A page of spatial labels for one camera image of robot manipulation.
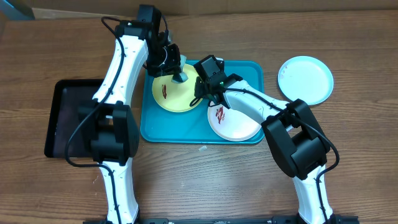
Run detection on green scrubbing sponge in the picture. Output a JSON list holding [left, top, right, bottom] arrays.
[[172, 55, 188, 84]]

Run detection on green rimmed plate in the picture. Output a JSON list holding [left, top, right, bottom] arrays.
[[152, 64, 201, 113]]

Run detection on light blue plate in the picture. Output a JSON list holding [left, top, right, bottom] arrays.
[[277, 56, 334, 105]]

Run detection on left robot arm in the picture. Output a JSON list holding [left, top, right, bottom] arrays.
[[74, 4, 188, 223]]

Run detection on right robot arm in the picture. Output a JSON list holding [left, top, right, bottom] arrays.
[[194, 55, 334, 223]]

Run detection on teal plastic tray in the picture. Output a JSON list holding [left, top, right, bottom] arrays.
[[140, 60, 264, 144]]

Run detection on black rectangular tray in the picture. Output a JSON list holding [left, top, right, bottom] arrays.
[[44, 79, 103, 158]]

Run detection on white plate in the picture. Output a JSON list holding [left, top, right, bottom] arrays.
[[207, 102, 261, 142]]

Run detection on small white paper scrap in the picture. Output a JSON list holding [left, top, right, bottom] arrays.
[[199, 146, 208, 151]]

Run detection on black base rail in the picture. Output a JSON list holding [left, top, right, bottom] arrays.
[[83, 215, 360, 224]]

